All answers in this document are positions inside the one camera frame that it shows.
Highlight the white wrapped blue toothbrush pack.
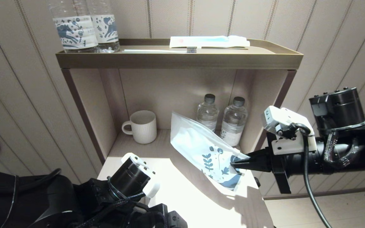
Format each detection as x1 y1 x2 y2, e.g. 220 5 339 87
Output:
170 35 251 48

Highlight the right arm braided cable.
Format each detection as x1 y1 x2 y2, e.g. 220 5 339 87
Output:
323 130 360 168

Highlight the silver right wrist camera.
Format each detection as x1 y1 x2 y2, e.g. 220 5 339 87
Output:
262 105 317 155

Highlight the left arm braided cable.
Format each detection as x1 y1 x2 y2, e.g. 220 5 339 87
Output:
81 190 146 228

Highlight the white toothbrush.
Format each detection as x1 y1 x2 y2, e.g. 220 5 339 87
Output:
122 47 198 53

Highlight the small clear water bottle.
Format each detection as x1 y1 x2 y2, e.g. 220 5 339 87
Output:
221 97 248 147
197 94 220 132

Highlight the beige wooden shelf cabinet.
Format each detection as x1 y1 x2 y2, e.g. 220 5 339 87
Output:
61 68 297 162

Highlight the white ribbed mug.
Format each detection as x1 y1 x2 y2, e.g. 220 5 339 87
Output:
122 110 157 145

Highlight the black right camera cable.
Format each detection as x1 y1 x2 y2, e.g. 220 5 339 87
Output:
276 123 333 228

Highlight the large bottle blue deer label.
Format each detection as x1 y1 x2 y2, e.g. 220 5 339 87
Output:
48 0 100 53
86 0 120 53

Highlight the white floral zip pouch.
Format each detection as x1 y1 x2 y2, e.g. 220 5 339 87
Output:
170 111 251 193

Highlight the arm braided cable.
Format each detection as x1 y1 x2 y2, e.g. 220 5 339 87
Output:
81 190 146 228
323 130 360 168

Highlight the left arm smooth black cable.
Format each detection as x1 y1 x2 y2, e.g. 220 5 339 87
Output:
15 168 62 192

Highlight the brown metal shelf tray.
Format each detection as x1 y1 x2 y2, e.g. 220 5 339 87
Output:
55 39 305 69

